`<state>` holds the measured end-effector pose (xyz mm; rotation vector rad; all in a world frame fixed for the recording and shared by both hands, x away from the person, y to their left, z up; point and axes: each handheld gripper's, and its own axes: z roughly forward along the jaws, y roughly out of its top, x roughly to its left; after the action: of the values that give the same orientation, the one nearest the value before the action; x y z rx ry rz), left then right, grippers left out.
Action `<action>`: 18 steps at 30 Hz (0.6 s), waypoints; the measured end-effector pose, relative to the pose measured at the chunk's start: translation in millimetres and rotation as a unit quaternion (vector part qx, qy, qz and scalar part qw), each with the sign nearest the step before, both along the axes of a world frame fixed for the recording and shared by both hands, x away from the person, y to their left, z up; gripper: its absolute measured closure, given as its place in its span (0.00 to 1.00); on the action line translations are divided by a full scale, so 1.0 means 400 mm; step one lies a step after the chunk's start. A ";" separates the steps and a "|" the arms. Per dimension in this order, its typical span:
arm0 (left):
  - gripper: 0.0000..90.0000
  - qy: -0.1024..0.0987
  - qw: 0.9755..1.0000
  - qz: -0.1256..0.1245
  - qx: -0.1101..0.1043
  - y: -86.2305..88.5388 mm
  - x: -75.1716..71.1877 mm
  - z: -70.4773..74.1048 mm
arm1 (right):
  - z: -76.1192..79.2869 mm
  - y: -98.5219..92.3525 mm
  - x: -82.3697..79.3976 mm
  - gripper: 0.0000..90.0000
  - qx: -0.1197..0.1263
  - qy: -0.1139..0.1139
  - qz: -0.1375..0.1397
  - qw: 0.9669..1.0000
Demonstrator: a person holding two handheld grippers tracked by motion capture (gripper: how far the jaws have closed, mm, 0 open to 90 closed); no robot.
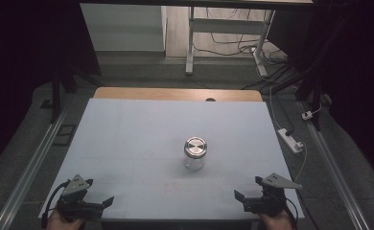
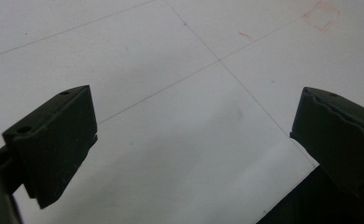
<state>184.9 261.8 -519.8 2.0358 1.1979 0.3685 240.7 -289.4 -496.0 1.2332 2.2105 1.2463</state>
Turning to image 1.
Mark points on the white desk frame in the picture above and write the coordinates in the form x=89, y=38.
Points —
x=226, y=26

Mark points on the person's right hand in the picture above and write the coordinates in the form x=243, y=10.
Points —
x=277, y=222

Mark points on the black metal stand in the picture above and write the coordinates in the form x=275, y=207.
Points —
x=316, y=105
x=56, y=96

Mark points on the small white adapter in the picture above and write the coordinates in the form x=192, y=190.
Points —
x=307, y=115

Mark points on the aluminium floor rail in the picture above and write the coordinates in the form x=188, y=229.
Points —
x=28, y=174
x=333, y=169

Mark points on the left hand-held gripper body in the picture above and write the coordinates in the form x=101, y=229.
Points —
x=74, y=204

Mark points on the black curtain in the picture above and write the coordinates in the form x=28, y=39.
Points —
x=357, y=80
x=22, y=64

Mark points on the person's left hand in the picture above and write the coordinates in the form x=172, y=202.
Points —
x=62, y=224

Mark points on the round silver metal lid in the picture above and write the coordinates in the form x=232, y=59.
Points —
x=195, y=147

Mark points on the white table mat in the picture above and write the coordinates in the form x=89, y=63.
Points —
x=127, y=143

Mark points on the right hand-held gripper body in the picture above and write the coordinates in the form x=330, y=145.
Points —
x=268, y=204

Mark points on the white cabinet panel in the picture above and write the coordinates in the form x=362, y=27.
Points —
x=124, y=27

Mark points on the white power strip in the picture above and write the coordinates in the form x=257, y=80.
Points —
x=290, y=140

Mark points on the clear glass jar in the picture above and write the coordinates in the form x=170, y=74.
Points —
x=194, y=163

